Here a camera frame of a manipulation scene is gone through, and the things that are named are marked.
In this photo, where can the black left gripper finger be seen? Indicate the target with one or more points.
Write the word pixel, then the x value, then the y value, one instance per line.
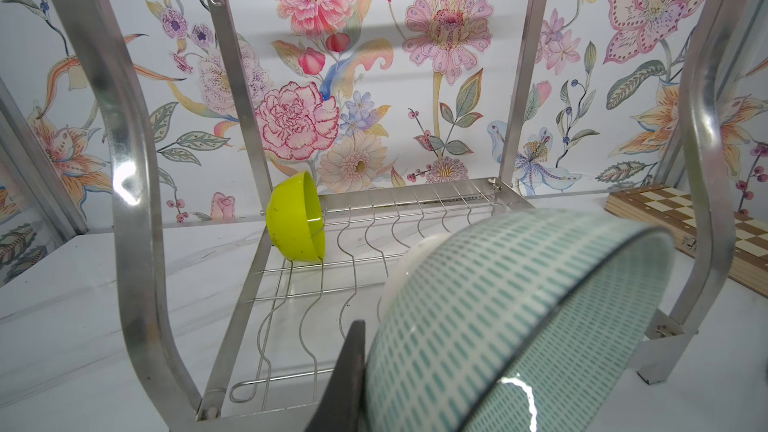
pixel 341 405

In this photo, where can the lime green plastic bowl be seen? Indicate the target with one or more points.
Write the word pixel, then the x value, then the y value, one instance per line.
pixel 295 221

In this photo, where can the pale teal ceramic bowl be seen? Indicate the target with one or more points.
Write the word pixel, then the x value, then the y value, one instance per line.
pixel 521 322

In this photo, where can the stainless steel dish rack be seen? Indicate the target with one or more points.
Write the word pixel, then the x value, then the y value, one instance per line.
pixel 91 25

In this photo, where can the wooden chessboard box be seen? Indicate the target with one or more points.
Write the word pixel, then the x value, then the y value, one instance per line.
pixel 672 208

